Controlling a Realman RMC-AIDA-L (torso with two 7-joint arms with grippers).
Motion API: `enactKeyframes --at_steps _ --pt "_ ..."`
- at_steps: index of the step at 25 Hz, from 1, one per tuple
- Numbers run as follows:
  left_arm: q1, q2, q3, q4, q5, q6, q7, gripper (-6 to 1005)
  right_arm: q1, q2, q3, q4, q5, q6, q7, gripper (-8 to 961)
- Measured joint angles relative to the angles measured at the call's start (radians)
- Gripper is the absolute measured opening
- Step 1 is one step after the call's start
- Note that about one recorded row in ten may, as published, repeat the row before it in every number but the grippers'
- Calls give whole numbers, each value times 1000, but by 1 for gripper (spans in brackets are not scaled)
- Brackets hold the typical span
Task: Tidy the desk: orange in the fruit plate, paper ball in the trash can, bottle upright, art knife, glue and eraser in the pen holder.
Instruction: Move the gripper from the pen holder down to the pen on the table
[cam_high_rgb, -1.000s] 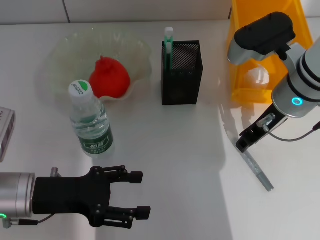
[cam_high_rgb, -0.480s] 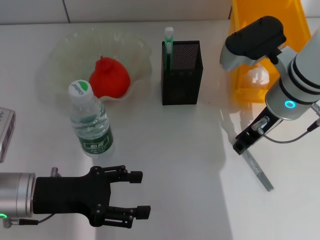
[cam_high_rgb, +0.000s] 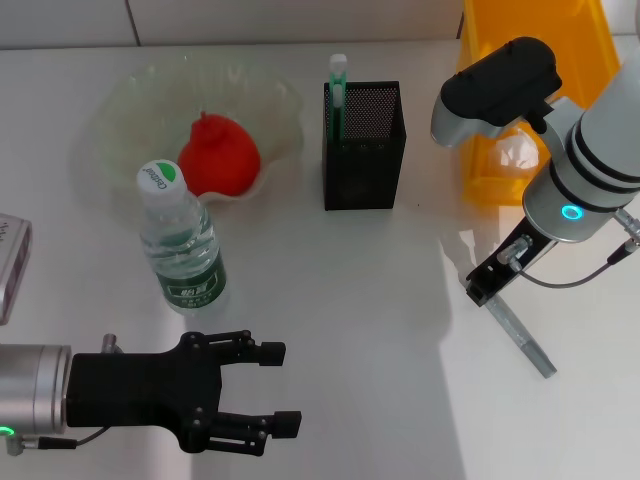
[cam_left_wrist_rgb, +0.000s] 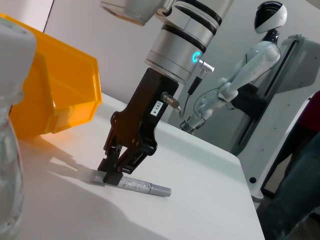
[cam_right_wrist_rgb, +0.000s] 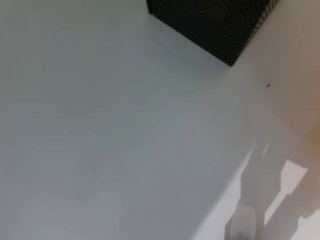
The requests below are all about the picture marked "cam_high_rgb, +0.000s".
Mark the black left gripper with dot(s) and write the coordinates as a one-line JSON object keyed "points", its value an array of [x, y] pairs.
{"points": [[135, 390]]}

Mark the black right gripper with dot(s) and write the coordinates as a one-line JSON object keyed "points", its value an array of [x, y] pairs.
{"points": [[505, 265]]}

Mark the grey pen with clear cap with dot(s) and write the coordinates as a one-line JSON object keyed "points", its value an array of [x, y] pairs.
{"points": [[525, 340]]}

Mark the white paper ball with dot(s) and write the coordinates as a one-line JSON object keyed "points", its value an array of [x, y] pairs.
{"points": [[515, 155]]}

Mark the water bottle with green label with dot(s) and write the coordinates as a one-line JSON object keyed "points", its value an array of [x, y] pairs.
{"points": [[185, 250]]}

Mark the green utility knife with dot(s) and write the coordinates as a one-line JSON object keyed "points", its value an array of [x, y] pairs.
{"points": [[334, 115]]}

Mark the red-orange fruit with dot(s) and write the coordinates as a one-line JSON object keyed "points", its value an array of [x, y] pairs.
{"points": [[225, 155]]}

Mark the black mesh pen holder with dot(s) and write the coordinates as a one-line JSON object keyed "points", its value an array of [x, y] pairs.
{"points": [[360, 170]]}

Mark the clear wavy glass fruit plate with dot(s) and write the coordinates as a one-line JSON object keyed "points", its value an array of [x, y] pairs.
{"points": [[115, 125]]}

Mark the yellow plastic storage bin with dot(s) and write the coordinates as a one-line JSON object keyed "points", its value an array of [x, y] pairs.
{"points": [[480, 190]]}

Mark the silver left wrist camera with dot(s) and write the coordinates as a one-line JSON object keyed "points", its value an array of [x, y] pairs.
{"points": [[12, 270]]}

